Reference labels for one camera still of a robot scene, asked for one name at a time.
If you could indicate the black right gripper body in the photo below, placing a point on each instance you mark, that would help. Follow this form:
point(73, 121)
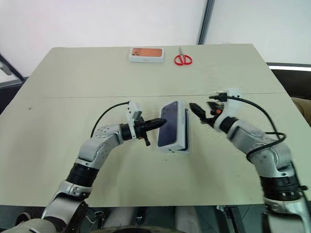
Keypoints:
point(211, 116)

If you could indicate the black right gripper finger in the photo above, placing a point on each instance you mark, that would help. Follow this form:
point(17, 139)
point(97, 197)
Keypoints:
point(212, 106)
point(198, 110)

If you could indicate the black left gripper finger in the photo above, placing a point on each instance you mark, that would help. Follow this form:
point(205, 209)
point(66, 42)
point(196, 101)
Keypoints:
point(156, 121)
point(154, 127)

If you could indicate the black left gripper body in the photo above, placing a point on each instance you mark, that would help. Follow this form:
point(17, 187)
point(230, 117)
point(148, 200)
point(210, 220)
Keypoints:
point(139, 128)

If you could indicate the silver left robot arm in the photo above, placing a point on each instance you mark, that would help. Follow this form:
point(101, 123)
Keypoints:
point(97, 143)

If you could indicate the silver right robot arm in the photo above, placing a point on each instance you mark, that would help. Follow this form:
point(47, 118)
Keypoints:
point(262, 145)

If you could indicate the white box with orange phone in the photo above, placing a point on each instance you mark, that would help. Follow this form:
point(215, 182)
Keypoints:
point(147, 55)

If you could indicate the black side table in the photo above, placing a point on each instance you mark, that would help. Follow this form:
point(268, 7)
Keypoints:
point(291, 66)

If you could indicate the white rounded robot leg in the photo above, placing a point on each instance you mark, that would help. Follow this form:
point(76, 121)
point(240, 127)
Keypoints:
point(121, 217)
point(184, 217)

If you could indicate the bystander brown trouser leg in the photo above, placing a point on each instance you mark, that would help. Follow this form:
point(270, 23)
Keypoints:
point(303, 106)

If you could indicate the black table leg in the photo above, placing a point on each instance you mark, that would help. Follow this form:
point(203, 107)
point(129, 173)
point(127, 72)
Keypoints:
point(233, 218)

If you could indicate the black white sneaker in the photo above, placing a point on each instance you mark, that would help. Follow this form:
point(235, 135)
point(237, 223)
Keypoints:
point(22, 218)

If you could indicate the grey green fabric cover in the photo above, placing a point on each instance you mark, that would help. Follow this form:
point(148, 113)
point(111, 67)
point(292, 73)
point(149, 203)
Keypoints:
point(24, 227)

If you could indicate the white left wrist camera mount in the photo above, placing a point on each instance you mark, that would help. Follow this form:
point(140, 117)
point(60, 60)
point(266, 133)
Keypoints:
point(133, 111)

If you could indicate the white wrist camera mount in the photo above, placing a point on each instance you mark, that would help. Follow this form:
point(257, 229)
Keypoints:
point(133, 111)
point(232, 106)

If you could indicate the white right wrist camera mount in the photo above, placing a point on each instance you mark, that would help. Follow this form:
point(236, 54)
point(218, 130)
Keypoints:
point(232, 106)

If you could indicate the grey metal post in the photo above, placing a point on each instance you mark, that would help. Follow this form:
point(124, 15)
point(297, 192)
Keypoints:
point(206, 21)

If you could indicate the dark metal frame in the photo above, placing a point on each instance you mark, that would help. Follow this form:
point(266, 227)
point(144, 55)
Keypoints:
point(9, 70)

